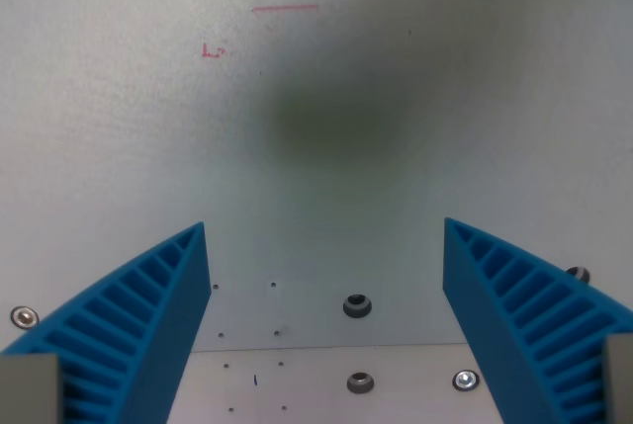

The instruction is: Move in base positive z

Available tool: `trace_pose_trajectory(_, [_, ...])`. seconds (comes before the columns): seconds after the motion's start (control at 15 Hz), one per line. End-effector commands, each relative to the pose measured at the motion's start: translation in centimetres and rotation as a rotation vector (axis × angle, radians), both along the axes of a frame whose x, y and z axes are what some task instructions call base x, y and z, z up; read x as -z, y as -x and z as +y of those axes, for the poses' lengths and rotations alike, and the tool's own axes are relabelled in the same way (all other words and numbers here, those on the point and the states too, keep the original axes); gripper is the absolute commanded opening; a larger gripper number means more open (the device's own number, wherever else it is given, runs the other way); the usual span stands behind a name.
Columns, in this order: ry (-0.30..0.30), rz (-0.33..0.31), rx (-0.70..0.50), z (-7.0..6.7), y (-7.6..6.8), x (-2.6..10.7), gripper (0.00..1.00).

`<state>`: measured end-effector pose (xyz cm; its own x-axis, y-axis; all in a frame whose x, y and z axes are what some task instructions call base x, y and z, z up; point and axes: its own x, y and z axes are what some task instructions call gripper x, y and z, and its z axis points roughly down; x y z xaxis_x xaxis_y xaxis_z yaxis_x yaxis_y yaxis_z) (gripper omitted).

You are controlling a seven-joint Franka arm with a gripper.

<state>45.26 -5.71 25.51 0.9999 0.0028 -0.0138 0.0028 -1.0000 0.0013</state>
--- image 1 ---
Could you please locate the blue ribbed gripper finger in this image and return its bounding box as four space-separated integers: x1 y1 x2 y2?
0 220 213 424
442 216 633 424

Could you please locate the silver hex socket screw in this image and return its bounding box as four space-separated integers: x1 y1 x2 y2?
452 369 481 392
10 305 41 330

